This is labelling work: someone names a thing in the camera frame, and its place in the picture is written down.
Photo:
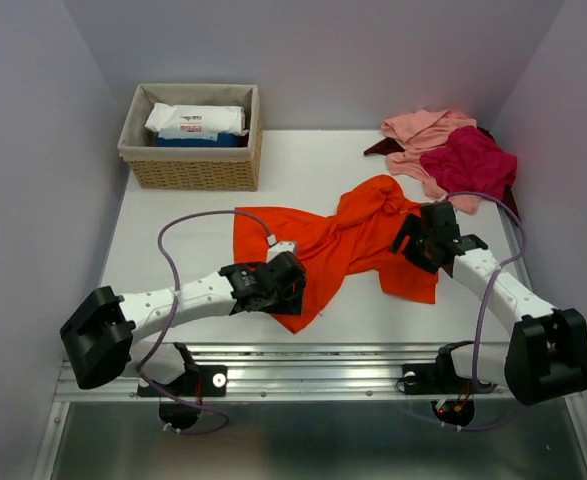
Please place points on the white rolled t-shirt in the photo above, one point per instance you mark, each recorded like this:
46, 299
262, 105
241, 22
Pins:
196, 121

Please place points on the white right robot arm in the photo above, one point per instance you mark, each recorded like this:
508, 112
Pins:
546, 356

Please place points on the aluminium mounting rail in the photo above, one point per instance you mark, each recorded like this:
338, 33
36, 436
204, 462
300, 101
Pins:
292, 372

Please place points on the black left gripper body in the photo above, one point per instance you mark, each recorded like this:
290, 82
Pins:
286, 302

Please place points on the light pink t-shirt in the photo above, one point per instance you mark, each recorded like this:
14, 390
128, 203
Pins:
419, 133

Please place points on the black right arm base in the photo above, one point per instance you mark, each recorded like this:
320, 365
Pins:
453, 403

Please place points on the dark maroon t-shirt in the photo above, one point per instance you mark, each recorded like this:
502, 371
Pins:
467, 202

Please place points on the blue rolled t-shirt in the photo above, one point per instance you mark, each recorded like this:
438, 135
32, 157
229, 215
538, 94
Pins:
196, 139

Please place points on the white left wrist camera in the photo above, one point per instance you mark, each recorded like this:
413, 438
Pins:
281, 247

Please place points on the woven wicker basket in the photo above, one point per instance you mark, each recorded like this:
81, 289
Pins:
154, 167

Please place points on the magenta t-shirt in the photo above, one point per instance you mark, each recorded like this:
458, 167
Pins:
471, 161

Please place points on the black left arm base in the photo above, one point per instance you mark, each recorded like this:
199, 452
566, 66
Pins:
181, 407

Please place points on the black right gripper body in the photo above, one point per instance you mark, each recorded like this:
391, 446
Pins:
416, 248

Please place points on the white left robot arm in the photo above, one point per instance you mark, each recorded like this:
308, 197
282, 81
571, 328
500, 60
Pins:
111, 336

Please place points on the orange t-shirt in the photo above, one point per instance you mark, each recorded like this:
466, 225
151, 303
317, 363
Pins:
355, 239

